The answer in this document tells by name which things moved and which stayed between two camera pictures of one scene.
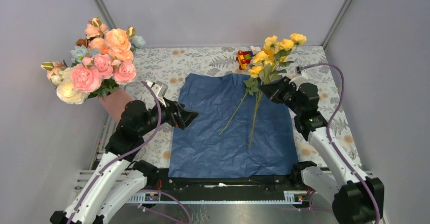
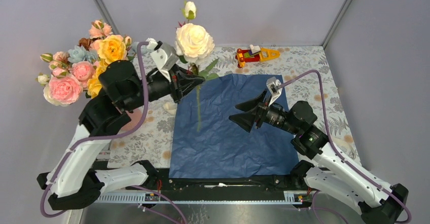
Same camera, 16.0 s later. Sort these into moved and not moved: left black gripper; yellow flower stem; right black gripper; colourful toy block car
Moved: right black gripper; left black gripper; yellow flower stem
Not moved: colourful toy block car
